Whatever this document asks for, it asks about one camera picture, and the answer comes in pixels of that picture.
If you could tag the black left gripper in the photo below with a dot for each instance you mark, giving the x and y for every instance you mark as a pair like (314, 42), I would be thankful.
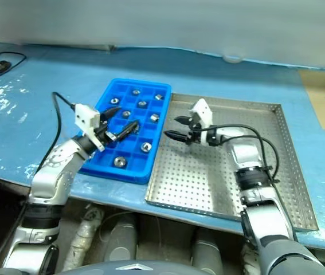
(102, 134)

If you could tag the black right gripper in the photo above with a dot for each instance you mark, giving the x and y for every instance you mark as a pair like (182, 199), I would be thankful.
(195, 134)

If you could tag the silver metal nut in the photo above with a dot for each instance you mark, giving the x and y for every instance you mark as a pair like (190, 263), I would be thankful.
(126, 114)

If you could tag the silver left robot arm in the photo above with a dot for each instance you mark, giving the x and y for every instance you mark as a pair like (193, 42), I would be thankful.
(53, 172)

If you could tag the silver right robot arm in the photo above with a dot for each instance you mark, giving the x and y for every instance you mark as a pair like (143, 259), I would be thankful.
(245, 156)

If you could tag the blue compartment tray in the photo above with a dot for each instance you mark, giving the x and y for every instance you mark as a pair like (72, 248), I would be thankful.
(142, 134)

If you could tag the perforated steel tray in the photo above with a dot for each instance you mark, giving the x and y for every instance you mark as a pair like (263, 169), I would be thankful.
(185, 177)

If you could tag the small metal roller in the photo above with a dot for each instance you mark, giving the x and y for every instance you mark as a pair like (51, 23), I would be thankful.
(114, 100)
(135, 92)
(142, 103)
(120, 161)
(158, 96)
(145, 147)

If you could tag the white round foot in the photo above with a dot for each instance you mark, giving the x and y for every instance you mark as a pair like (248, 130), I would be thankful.
(232, 59)

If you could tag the dark grey rounded cylinder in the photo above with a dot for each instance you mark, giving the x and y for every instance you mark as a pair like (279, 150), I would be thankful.
(207, 249)
(122, 240)

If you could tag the grey robot torso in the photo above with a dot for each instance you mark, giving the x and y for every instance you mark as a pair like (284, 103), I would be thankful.
(136, 269)

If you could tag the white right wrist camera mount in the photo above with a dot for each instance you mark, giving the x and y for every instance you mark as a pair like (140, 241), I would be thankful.
(202, 110)

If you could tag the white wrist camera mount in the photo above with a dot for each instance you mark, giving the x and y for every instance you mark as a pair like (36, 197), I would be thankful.
(202, 110)
(86, 117)

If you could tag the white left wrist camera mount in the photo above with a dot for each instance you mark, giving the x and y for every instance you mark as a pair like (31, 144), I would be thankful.
(86, 117)

